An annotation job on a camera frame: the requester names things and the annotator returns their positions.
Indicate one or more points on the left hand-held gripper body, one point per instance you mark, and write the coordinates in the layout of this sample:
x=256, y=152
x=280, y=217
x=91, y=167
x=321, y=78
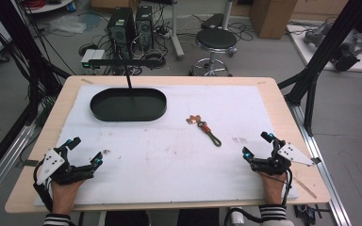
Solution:
x=51, y=163

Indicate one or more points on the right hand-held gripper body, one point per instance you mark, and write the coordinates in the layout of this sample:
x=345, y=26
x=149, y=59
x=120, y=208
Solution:
x=292, y=153

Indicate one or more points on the black oval tray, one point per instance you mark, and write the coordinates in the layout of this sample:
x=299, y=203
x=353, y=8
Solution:
x=128, y=105

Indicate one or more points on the person's left hand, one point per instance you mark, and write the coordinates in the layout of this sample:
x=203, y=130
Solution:
x=63, y=196

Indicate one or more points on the person's right hand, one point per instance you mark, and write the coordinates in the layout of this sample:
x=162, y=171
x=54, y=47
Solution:
x=273, y=188

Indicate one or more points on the thin wooden stick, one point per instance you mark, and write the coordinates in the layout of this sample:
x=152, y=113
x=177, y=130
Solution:
x=304, y=188

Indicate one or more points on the white cylinder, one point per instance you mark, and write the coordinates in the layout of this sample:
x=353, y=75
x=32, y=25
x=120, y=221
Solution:
x=237, y=216

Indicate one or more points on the white foam sheet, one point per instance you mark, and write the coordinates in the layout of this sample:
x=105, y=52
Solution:
x=176, y=169

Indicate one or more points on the person's dark legs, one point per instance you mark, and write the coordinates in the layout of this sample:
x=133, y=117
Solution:
x=160, y=218

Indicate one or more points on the small white box device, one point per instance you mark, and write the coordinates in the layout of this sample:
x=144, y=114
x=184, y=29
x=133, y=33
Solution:
x=91, y=56

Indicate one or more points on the white floor board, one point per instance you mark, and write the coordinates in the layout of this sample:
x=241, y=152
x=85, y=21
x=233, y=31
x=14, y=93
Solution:
x=301, y=47

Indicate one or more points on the black round stool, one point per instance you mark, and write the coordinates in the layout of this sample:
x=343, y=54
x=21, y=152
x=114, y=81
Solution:
x=216, y=39

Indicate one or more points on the grey robot device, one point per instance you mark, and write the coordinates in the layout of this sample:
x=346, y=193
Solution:
x=347, y=50

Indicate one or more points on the clear plastic bag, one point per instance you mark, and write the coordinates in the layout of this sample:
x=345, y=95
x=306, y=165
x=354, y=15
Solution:
x=67, y=24

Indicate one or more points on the brown cardboard box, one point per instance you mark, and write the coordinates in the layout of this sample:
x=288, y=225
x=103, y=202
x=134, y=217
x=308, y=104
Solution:
x=271, y=17

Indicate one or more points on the large black computer tower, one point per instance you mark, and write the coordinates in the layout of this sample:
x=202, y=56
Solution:
x=121, y=31

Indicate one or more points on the black power adapter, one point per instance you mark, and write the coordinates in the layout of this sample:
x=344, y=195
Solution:
x=212, y=21

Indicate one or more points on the slim black computer tower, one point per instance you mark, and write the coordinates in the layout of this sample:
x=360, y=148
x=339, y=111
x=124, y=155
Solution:
x=144, y=26

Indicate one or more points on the white stand leg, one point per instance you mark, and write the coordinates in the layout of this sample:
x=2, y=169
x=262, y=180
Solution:
x=176, y=34

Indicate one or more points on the white round table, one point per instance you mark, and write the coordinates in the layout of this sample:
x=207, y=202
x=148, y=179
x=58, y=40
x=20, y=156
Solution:
x=48, y=6

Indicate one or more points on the aluminium rail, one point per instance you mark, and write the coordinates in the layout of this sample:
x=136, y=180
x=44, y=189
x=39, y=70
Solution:
x=3, y=166
x=326, y=179

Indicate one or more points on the black frame strut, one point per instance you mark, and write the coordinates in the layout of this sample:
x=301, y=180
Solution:
x=320, y=59
x=22, y=47

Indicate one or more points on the black camera stand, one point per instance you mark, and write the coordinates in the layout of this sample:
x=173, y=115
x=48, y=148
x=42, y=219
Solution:
x=124, y=62

